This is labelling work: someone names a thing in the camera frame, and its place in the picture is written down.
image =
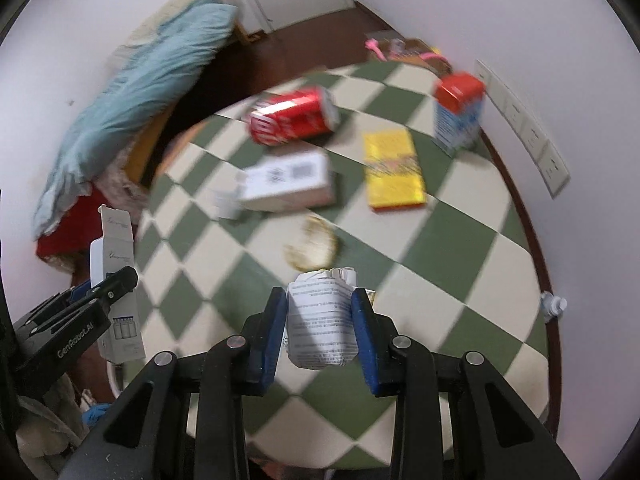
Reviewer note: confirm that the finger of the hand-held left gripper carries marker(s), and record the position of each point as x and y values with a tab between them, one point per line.
80	291
122	280

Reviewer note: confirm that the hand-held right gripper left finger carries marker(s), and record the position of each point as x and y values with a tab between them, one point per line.
275	345

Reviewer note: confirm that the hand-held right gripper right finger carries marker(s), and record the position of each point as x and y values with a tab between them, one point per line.
365	345

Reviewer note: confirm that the tall white carton box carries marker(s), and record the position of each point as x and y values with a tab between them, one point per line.
120	240

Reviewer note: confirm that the printed paper ball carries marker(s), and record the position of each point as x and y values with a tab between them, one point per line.
320	325

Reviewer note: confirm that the white printed cardboard box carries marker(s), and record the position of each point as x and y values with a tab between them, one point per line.
285	180

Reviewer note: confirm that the yellow box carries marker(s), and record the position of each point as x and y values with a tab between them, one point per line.
392	170

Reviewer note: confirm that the red soda can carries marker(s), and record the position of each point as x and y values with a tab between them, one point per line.
295	117

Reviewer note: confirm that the red white blue carton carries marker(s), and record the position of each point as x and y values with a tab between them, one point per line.
457	120

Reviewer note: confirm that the red cloth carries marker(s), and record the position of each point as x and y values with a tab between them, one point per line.
70	230

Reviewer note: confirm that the off-white cloth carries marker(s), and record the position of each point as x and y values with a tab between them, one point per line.
45	425

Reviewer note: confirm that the pale patterned blanket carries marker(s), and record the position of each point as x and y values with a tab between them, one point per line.
120	185

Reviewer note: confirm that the light blue duvet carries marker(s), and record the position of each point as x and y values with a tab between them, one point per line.
140	90

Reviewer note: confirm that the small white bottle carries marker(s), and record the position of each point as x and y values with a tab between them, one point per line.
552	305

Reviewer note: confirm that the brown cardboard box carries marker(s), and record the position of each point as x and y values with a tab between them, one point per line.
415	55

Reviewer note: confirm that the pink plastic item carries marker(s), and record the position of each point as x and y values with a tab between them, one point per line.
375	49

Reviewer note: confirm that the wooden bed frame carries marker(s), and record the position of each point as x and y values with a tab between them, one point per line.
150	150

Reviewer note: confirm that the white wall socket row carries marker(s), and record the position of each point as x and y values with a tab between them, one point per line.
552	170

